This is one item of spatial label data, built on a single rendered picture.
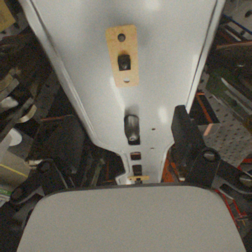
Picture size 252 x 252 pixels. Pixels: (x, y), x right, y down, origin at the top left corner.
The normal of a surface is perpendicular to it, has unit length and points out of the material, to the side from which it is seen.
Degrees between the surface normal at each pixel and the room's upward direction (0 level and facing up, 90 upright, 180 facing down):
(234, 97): 78
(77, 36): 0
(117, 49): 0
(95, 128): 0
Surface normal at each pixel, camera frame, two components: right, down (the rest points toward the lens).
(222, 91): -0.97, 0.25
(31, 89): 0.99, -0.08
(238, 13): 0.02, 0.77
